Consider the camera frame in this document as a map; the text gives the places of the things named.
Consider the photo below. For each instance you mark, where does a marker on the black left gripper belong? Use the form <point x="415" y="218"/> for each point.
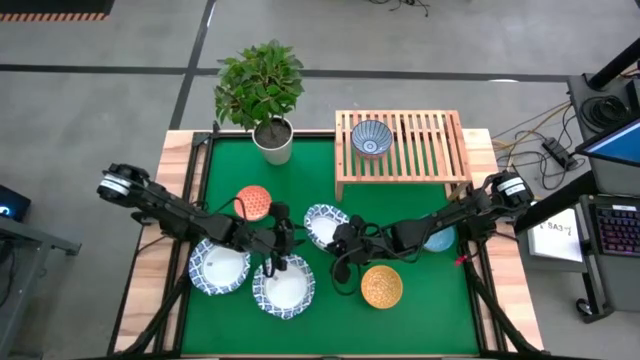
<point x="282" y="235"/>

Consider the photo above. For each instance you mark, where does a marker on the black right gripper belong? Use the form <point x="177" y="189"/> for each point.
<point x="367" y="240"/>

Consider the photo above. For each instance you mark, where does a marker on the white plant pot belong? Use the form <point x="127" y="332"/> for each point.
<point x="280" y="155"/>

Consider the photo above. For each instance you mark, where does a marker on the yellow bowl white swirls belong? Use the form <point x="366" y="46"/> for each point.
<point x="381" y="287"/>

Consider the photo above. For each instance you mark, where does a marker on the grey equipment cart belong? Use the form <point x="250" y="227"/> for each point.
<point x="615" y="285"/>

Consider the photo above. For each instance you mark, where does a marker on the blue leaf-print paper plate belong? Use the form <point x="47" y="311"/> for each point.
<point x="285" y="295"/>
<point x="322" y="227"/>
<point x="220" y="270"/>

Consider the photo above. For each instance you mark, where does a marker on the wooden slatted shelf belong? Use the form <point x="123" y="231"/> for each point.
<point x="400" y="178"/>

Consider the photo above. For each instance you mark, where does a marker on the black device blue light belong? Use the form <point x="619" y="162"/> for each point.
<point x="15" y="205"/>

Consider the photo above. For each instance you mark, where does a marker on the orange bowl blue outside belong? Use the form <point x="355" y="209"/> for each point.
<point x="252" y="200"/>

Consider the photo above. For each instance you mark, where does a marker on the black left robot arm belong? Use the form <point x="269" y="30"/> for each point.
<point x="165" y="205"/>

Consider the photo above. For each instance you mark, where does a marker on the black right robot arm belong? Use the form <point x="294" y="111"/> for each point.
<point x="450" y="215"/>

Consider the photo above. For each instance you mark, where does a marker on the light blue patterned bowl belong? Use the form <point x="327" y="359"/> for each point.
<point x="442" y="242"/>

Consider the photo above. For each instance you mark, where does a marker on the grey metal desk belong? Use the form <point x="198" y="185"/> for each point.
<point x="30" y="250"/>

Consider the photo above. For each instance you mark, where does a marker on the green leafy plant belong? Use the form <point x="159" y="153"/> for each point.
<point x="260" y="85"/>

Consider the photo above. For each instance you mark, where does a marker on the white paper sign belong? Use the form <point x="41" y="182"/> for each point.
<point x="555" y="245"/>

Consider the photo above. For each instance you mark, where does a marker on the black orange hazard-striped mat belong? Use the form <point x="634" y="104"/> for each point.
<point x="50" y="7"/>

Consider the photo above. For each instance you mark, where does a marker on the black backlit keyboard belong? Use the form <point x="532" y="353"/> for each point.
<point x="620" y="232"/>

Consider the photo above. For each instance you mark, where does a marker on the black power strip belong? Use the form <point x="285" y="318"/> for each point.
<point x="559" y="152"/>

